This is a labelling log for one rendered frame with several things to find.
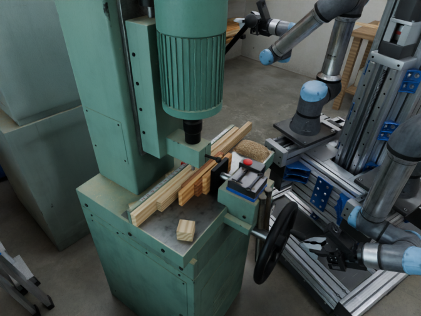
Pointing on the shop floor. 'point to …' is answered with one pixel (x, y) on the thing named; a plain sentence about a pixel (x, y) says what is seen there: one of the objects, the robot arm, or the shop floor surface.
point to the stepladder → (9, 268)
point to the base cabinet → (167, 274)
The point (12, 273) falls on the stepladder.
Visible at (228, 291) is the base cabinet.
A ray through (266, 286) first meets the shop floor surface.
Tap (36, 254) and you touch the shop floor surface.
